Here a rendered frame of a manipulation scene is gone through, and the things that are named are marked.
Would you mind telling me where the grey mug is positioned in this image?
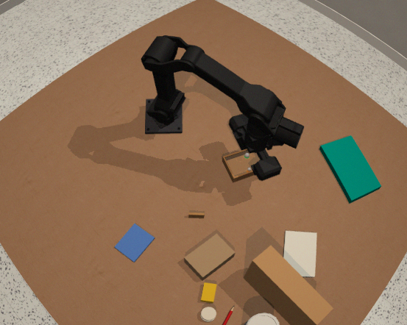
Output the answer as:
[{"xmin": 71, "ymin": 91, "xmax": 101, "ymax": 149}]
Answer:
[{"xmin": 244, "ymin": 312, "xmax": 280, "ymax": 325}]

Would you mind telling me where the wooden ball tray with clear cover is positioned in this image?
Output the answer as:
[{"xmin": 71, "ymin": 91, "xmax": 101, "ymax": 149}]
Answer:
[{"xmin": 222, "ymin": 149, "xmax": 260, "ymax": 183}]

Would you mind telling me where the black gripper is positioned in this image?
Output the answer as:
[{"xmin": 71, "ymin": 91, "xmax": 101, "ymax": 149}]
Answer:
[{"xmin": 229, "ymin": 114, "xmax": 282, "ymax": 181}]

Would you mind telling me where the teal flat rectangular block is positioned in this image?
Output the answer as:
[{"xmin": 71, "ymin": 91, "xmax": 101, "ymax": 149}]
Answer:
[{"xmin": 319, "ymin": 136, "xmax": 381, "ymax": 203}]

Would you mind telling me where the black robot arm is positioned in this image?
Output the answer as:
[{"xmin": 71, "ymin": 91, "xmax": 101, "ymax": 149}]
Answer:
[{"xmin": 141, "ymin": 35, "xmax": 304, "ymax": 150}]

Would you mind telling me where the blue flat rectangular pad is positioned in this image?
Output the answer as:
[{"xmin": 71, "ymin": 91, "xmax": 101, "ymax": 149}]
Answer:
[{"xmin": 115, "ymin": 224, "xmax": 155, "ymax": 262}]

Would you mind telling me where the tan flat rectangular box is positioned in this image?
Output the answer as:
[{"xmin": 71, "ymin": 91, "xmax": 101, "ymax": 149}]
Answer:
[{"xmin": 184, "ymin": 234, "xmax": 235, "ymax": 281}]

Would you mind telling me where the brown rectangular block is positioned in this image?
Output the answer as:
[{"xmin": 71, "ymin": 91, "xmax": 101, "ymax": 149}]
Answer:
[{"xmin": 244, "ymin": 246, "xmax": 333, "ymax": 325}]

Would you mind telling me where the yellow rectangular block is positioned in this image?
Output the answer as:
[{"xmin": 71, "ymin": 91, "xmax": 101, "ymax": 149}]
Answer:
[{"xmin": 201, "ymin": 282, "xmax": 216, "ymax": 303}]

